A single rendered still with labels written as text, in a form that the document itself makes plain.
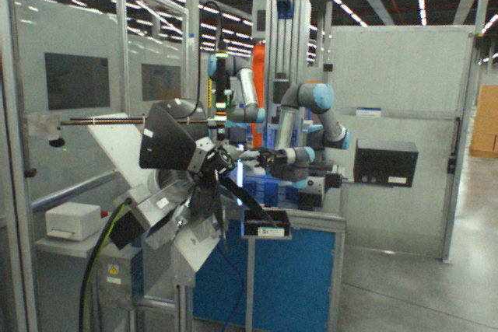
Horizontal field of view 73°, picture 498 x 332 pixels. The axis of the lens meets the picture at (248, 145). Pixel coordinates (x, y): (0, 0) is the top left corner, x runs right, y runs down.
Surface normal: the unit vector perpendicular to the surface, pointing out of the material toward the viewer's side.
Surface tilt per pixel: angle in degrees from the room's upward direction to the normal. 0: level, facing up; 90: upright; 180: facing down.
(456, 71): 90
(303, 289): 90
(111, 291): 90
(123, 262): 90
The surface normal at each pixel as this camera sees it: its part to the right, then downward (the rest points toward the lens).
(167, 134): 0.80, -0.06
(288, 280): -0.23, 0.18
